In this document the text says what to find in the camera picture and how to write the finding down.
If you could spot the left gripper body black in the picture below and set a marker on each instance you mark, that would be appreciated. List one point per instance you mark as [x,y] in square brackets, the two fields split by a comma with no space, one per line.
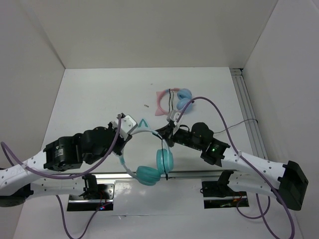
[89,160]

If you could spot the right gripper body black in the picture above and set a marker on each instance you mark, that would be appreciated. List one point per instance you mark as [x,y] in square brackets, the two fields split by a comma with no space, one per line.
[181,136]

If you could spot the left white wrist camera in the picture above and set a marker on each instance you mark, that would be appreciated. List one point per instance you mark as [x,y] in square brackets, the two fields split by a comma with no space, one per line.
[128,125]

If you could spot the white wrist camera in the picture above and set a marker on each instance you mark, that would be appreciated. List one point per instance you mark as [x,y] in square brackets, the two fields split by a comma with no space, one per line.
[128,125]
[172,118]

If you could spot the aluminium front rail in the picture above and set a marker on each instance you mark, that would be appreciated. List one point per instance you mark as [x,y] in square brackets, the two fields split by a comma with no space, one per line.
[145,175]

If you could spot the teal cat-ear headphones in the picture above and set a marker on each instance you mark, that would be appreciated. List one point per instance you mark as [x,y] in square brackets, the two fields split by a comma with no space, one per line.
[153,151]

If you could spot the pink blue cat-ear headphones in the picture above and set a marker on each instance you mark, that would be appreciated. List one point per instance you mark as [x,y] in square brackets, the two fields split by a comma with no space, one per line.
[177,100]

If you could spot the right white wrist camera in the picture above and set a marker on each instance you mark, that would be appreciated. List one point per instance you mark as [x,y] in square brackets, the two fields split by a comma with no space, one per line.
[172,118]

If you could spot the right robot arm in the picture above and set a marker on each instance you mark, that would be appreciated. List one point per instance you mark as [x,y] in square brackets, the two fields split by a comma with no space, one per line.
[286,182]

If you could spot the aluminium side rail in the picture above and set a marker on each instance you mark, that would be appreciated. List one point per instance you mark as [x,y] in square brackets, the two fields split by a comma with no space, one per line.
[249,117]

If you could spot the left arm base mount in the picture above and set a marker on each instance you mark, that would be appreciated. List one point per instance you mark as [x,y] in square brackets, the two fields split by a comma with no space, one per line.
[102,200]

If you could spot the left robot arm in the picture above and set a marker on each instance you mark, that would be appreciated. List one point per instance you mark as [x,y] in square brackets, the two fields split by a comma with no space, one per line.
[63,166]

